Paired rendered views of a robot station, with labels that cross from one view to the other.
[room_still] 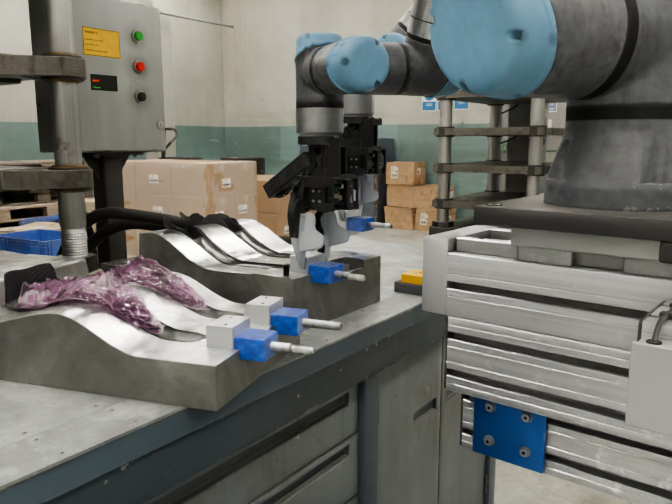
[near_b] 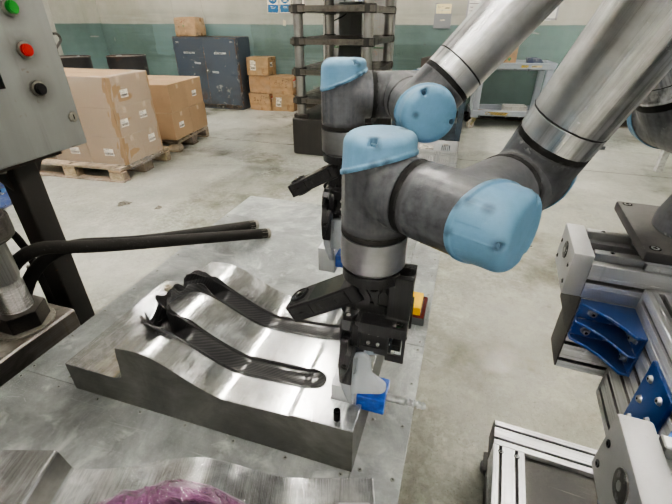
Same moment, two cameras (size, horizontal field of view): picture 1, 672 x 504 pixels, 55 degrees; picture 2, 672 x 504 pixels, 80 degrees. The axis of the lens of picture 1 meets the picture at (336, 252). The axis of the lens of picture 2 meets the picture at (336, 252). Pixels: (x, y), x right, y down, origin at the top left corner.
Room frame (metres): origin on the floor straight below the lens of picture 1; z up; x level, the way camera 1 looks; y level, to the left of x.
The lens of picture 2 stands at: (0.67, 0.19, 1.36)
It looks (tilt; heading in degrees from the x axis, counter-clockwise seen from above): 30 degrees down; 342
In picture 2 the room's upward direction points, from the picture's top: straight up
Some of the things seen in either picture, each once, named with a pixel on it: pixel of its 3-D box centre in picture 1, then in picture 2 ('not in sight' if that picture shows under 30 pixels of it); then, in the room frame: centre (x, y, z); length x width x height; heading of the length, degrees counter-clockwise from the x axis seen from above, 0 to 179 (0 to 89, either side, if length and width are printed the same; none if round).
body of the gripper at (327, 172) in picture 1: (323, 174); (376, 305); (1.03, 0.02, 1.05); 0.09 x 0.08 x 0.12; 55
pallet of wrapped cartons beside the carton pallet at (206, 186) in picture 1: (180, 215); (87, 121); (5.40, 1.32, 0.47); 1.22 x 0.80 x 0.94; 59
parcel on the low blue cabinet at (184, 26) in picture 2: not in sight; (190, 26); (8.68, 0.17, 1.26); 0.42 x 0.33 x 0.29; 55
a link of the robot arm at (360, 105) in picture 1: (357, 107); (343, 140); (1.34, -0.04, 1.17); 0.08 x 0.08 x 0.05
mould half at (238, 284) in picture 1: (236, 262); (235, 339); (1.23, 0.19, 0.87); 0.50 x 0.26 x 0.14; 55
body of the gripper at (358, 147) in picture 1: (359, 146); (346, 184); (1.33, -0.05, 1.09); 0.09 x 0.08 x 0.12; 55
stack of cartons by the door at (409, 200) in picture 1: (420, 195); (273, 83); (7.94, -1.04, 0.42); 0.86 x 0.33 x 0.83; 55
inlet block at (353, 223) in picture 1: (364, 224); (352, 258); (1.33, -0.06, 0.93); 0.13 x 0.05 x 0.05; 55
